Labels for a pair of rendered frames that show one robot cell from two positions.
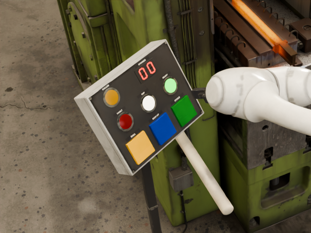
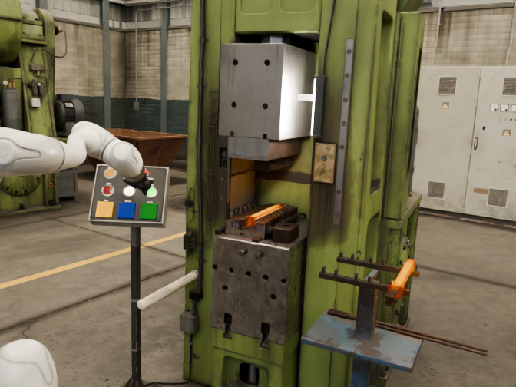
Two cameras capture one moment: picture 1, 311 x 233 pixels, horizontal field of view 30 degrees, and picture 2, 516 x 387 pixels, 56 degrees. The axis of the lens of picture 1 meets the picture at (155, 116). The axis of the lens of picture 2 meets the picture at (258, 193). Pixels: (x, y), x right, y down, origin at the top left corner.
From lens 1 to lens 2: 2.02 m
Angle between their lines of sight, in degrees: 48
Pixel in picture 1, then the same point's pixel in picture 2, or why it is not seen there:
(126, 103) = (116, 181)
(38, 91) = not seen: hidden behind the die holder
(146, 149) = (106, 212)
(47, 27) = not seen: hidden behind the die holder
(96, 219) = (158, 347)
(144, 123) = (117, 199)
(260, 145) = (221, 305)
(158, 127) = (124, 206)
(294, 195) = not seen: outside the picture
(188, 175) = (190, 319)
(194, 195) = (201, 355)
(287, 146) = (244, 325)
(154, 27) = (190, 176)
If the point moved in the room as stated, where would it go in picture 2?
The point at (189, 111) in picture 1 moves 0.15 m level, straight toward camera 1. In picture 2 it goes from (150, 213) to (120, 218)
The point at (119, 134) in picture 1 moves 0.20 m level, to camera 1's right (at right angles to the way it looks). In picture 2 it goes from (99, 193) to (124, 200)
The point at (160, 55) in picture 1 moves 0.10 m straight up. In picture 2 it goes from (157, 172) to (157, 151)
